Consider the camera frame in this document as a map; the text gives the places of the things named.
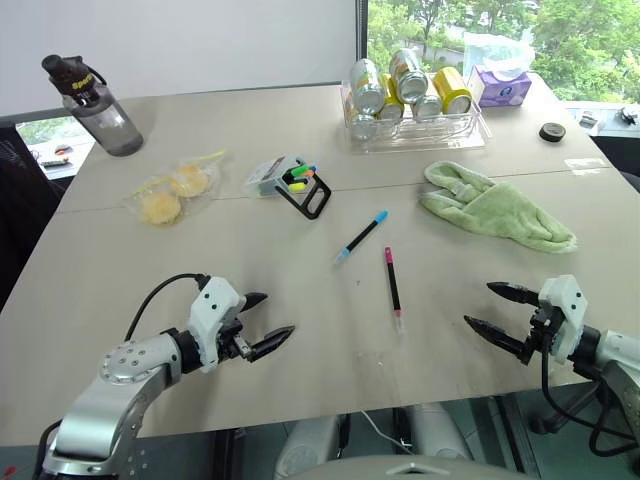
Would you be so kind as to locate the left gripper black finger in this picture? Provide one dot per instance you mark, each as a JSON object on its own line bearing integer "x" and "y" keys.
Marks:
{"x": 254, "y": 301}
{"x": 272, "y": 342}

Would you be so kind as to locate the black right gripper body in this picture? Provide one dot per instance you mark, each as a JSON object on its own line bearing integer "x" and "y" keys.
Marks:
{"x": 542, "y": 330}

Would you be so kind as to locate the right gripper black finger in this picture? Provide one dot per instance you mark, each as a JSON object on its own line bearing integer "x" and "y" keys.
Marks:
{"x": 515, "y": 292}
{"x": 495, "y": 336}

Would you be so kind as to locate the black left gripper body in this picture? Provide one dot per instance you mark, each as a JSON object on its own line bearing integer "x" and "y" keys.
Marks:
{"x": 235, "y": 340}

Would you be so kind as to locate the black pen with pink caps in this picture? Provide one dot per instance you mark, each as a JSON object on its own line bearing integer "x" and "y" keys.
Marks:
{"x": 393, "y": 285}

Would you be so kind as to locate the black pen with blue caps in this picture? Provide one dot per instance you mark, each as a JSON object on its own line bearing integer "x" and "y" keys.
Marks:
{"x": 362, "y": 236}

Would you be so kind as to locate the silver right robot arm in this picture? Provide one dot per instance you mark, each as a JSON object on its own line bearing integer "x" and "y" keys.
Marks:
{"x": 620, "y": 350}

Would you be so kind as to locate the highlighter marker pack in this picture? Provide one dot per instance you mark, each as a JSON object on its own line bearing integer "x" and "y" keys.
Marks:
{"x": 267, "y": 175}

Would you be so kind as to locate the purple tissue box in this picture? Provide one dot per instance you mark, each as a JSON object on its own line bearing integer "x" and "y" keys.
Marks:
{"x": 500, "y": 92}

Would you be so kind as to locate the green microfibre towel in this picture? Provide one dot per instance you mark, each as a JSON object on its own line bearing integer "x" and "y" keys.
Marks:
{"x": 500, "y": 210}

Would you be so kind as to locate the grey rounded shell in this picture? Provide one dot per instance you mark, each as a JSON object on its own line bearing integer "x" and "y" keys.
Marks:
{"x": 440, "y": 430}
{"x": 310, "y": 445}

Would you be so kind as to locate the yellow capped marker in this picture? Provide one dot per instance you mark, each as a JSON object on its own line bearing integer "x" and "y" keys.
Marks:
{"x": 298, "y": 187}

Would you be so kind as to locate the round yellow pastry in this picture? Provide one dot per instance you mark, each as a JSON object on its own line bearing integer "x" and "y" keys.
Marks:
{"x": 189, "y": 181}
{"x": 160, "y": 207}

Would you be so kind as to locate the green capped marker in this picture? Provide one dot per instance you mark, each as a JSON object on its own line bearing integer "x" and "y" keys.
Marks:
{"x": 300, "y": 171}

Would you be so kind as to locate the grey curved body panel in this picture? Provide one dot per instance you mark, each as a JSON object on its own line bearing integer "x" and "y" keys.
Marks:
{"x": 415, "y": 470}

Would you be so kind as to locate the clear plastic pastry bag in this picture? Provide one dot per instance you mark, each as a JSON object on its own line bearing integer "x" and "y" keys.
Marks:
{"x": 145, "y": 187}

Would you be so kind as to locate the black tape roll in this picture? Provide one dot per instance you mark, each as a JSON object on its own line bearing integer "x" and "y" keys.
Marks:
{"x": 552, "y": 139}

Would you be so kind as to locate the clear plastic can bin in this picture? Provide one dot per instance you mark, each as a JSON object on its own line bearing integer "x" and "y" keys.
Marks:
{"x": 425, "y": 137}

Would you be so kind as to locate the small white gadget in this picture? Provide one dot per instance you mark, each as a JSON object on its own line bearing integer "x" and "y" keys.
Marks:
{"x": 589, "y": 122}

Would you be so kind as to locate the silver drink can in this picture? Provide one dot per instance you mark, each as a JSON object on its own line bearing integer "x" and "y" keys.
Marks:
{"x": 426, "y": 107}
{"x": 362, "y": 125}

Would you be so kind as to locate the black metal clamp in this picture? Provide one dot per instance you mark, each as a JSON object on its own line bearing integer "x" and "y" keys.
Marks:
{"x": 629, "y": 116}

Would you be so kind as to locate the yellow drink can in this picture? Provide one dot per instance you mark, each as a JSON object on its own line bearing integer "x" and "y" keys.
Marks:
{"x": 450, "y": 87}
{"x": 392, "y": 107}

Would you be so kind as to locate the grey sports water bottle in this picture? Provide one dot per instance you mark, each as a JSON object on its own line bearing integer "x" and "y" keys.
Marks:
{"x": 107, "y": 125}

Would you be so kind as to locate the silver can with orange label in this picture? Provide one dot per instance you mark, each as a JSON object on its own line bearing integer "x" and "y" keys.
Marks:
{"x": 410, "y": 82}

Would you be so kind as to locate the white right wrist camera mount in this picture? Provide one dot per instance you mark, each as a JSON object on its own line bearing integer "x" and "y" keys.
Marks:
{"x": 565, "y": 295}

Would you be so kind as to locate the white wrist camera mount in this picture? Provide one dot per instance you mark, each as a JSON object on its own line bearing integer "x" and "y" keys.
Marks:
{"x": 565, "y": 295}
{"x": 212, "y": 305}

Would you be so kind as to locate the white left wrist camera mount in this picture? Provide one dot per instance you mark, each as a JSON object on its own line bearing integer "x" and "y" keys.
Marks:
{"x": 212, "y": 305}

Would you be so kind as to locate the black metal stand frame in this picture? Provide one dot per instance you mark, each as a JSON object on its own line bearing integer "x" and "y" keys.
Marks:
{"x": 310, "y": 216}

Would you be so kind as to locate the dark window frame post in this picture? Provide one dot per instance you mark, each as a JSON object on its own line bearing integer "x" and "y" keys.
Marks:
{"x": 361, "y": 40}

